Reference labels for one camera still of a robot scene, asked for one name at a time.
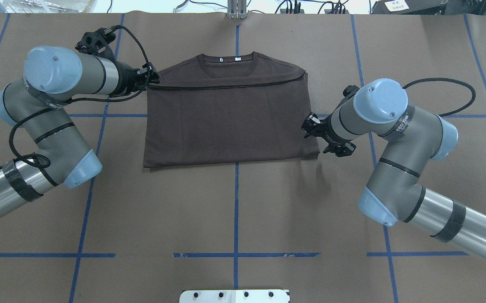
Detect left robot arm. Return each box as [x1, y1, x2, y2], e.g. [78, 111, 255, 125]
[0, 45, 158, 218]

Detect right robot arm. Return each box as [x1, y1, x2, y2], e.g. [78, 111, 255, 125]
[302, 78, 486, 260]

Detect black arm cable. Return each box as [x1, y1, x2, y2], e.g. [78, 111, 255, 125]
[402, 77, 477, 117]
[8, 25, 151, 169]

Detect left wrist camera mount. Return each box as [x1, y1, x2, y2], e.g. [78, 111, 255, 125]
[75, 28, 116, 61]

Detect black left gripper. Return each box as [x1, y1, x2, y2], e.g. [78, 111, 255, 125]
[119, 63, 160, 95]

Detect black box with label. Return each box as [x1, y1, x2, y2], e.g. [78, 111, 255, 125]
[371, 0, 441, 15]

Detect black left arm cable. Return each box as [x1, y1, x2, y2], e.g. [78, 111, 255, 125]
[8, 25, 151, 169]

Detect aluminium profile post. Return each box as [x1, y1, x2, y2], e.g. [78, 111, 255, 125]
[227, 0, 249, 20]

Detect background cables and plugs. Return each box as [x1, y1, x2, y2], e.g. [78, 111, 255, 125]
[174, 0, 351, 15]

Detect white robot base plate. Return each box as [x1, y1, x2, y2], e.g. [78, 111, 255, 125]
[179, 289, 291, 303]

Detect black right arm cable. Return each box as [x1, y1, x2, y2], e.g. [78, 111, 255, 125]
[402, 77, 477, 117]

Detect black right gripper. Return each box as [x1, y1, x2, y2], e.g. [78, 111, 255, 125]
[302, 112, 357, 157]

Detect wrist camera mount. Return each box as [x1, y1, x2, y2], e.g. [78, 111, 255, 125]
[75, 28, 116, 61]
[340, 85, 360, 105]

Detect brown t-shirt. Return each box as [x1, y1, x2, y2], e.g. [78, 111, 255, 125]
[143, 52, 319, 168]

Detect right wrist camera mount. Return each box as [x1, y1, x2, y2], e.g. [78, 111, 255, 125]
[340, 85, 360, 105]

